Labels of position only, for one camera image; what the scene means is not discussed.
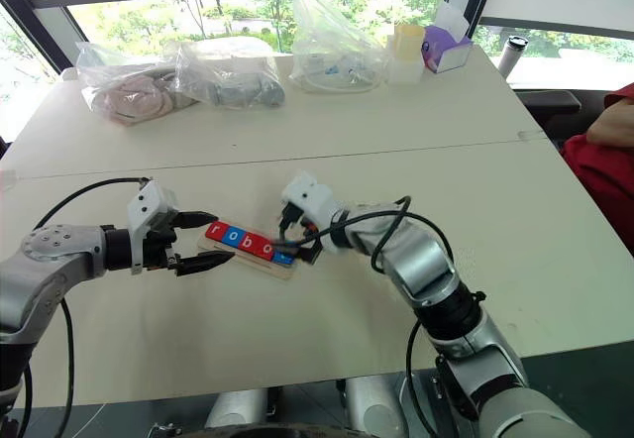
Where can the purple and white tissue box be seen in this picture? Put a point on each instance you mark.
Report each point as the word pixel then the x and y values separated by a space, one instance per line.
pixel 448 51

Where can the blue o tile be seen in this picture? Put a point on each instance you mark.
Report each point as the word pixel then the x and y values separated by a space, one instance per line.
pixel 231 238

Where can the blue t tile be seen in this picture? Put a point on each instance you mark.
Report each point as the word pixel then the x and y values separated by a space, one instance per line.
pixel 284 259

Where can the silver rounded cylinder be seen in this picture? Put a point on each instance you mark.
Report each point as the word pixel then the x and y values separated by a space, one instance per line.
pixel 376 403
pixel 237 408

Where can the red b tile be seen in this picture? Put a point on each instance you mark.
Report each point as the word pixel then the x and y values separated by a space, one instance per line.
pixel 248 244

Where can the red o tile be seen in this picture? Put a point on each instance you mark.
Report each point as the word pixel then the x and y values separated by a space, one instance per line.
pixel 266 250

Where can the plastic bag with pink cloth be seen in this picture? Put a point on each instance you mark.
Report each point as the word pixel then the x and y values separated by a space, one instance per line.
pixel 134 96

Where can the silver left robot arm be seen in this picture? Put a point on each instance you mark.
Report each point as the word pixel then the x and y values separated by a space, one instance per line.
pixel 44 264

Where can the person in red shirt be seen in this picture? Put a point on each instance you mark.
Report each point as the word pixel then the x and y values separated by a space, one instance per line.
pixel 604 185

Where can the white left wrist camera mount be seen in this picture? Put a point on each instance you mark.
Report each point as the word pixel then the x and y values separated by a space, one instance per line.
pixel 148 205

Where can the red r tile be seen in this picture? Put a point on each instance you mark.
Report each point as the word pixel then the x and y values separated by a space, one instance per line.
pixel 215 232

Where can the wooden letter tray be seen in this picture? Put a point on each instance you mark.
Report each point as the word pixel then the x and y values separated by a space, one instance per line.
pixel 257 265

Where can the plastic bag with grey items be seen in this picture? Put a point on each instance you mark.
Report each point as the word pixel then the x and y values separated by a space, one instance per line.
pixel 233 81

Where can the dark chair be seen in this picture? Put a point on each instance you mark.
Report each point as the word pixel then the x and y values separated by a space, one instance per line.
pixel 550 108

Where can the white tumbler with black lid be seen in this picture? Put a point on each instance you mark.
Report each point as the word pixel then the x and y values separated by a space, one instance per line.
pixel 511 59

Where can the dark grey window post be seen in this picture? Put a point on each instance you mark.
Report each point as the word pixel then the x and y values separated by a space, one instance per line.
pixel 468 9
pixel 39 27

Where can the person's bare forearm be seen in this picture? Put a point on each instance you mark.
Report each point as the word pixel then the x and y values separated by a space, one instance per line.
pixel 611 126

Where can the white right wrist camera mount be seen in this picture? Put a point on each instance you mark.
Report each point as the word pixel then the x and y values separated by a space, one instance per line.
pixel 314 200

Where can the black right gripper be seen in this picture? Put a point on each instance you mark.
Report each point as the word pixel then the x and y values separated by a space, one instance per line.
pixel 299 225

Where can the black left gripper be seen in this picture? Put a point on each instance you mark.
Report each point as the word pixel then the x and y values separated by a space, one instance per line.
pixel 158 245

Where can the translucent container with yellow cup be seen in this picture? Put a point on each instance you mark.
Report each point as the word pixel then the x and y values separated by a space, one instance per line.
pixel 407 56

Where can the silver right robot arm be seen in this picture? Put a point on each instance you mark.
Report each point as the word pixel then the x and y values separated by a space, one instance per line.
pixel 426 264

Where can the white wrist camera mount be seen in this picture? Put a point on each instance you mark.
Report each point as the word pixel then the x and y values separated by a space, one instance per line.
pixel 148 205
pixel 314 200

